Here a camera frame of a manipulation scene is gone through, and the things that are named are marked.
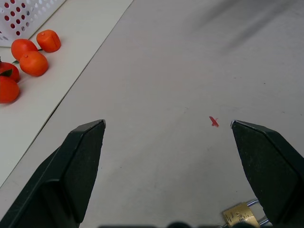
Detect white perforated plastic basket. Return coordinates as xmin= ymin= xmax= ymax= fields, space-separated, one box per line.
xmin=0 ymin=0 xmax=66 ymax=48

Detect brass padlock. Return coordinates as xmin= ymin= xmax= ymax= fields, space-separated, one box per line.
xmin=222 ymin=199 xmax=270 ymax=228

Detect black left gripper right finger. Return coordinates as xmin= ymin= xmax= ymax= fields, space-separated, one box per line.
xmin=230 ymin=120 xmax=304 ymax=226

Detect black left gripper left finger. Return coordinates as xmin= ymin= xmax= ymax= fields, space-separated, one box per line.
xmin=0 ymin=119 xmax=106 ymax=228

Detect orange tangerine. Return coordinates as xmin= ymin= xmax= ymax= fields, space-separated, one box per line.
xmin=36 ymin=29 xmax=62 ymax=53
xmin=10 ymin=38 xmax=38 ymax=62
xmin=0 ymin=61 xmax=20 ymax=83
xmin=0 ymin=76 xmax=20 ymax=104
xmin=19 ymin=50 xmax=49 ymax=77

